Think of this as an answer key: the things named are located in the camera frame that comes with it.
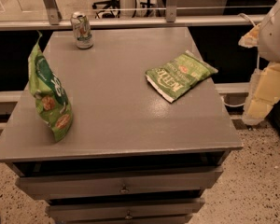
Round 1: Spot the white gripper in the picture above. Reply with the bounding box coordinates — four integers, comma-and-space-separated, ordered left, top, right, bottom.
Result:
238, 0, 280, 125

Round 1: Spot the green rice chip bag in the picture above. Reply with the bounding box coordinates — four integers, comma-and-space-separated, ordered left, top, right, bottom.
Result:
28, 32, 73, 142

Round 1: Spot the green kettle chip bag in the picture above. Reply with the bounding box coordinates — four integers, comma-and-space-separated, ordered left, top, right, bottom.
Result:
146, 50, 217, 103

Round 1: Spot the grey drawer cabinet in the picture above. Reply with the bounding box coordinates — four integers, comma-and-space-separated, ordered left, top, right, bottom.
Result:
0, 28, 242, 224

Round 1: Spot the black office chair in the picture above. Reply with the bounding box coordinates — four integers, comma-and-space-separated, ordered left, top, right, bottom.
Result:
92, 0, 120, 19

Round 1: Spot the lower grey drawer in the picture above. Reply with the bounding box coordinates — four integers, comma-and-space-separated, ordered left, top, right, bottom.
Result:
47, 198, 204, 223

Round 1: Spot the grey drawer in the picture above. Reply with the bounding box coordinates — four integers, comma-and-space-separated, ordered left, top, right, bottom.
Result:
16, 166, 223, 200
47, 198, 204, 223

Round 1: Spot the green white soda can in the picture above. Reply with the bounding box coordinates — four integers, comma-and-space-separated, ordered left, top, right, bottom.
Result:
71, 11, 93, 49

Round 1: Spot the top grey drawer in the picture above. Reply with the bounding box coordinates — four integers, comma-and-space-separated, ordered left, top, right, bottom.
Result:
16, 166, 223, 200

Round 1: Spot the metal window rail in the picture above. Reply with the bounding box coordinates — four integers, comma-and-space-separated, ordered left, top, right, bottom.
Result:
0, 15, 264, 31

